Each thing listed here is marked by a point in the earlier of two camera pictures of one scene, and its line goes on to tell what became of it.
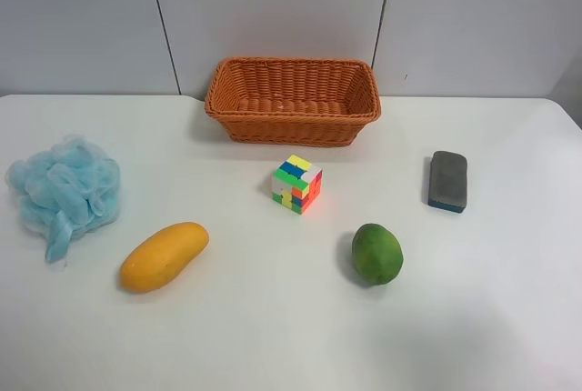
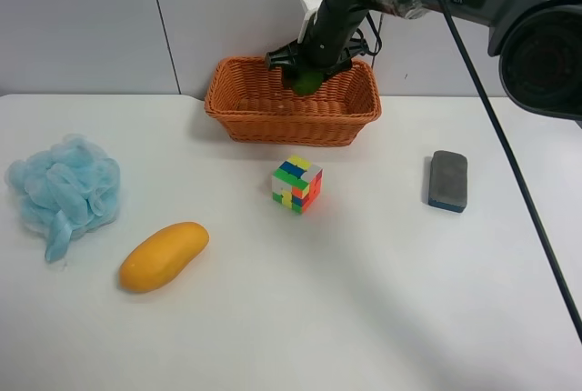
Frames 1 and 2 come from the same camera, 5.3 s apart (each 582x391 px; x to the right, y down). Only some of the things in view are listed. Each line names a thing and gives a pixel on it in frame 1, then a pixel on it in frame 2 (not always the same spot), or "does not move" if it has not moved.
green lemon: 377,254 -> 307,83
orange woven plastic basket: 306,102 does not move
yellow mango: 159,259 does not move
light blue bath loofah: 68,191 does not move
